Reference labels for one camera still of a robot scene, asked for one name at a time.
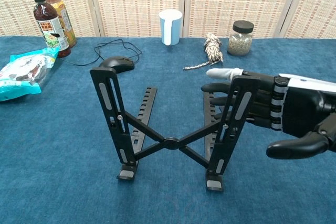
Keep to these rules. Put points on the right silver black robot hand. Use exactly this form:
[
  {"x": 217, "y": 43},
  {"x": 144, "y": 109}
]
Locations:
[{"x": 296, "y": 108}]

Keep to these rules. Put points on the black folding laptop stand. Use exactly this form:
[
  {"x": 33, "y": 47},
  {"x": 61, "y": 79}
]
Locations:
[{"x": 170, "y": 144}]

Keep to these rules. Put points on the black lid glass jar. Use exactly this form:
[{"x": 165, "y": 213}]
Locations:
[{"x": 240, "y": 44}]

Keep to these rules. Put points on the white and blue mug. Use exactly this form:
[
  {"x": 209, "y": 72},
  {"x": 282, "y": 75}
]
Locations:
[{"x": 174, "y": 30}]

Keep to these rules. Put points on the black computer mouse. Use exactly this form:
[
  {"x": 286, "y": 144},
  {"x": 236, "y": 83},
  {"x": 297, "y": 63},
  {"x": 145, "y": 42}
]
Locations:
[{"x": 122, "y": 62}]

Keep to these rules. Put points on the blue table mat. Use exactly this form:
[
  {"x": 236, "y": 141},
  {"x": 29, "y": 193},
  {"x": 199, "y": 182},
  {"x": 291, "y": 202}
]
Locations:
[{"x": 78, "y": 182}]

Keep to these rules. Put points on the yellow cap tea bottle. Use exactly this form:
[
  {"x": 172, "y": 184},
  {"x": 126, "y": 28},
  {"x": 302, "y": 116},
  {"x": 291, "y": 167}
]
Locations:
[{"x": 64, "y": 19}]

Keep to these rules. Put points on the black cap dark bottle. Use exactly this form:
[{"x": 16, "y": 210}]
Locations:
[{"x": 50, "y": 27}]

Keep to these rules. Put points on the teal snack bag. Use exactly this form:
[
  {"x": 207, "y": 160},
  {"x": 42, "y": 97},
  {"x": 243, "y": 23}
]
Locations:
[{"x": 23, "y": 72}]

